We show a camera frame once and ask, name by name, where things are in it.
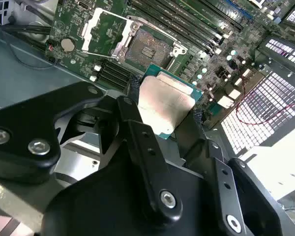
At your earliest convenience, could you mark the silver green CPU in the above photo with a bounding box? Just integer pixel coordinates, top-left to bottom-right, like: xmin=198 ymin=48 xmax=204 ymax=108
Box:
xmin=136 ymin=62 xmax=204 ymax=141

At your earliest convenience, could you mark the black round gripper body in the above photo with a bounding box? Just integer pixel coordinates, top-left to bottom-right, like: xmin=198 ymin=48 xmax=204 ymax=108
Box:
xmin=41 ymin=156 xmax=220 ymax=236

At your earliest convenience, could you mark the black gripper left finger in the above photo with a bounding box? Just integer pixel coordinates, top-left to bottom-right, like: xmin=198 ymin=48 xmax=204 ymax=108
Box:
xmin=0 ymin=75 xmax=184 ymax=221

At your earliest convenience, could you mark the metal CPU socket cover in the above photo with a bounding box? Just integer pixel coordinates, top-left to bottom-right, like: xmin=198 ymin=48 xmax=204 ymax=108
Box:
xmin=81 ymin=7 xmax=141 ymax=62

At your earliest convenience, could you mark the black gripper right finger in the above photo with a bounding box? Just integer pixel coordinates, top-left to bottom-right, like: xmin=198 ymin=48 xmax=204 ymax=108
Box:
xmin=184 ymin=108 xmax=290 ymax=236

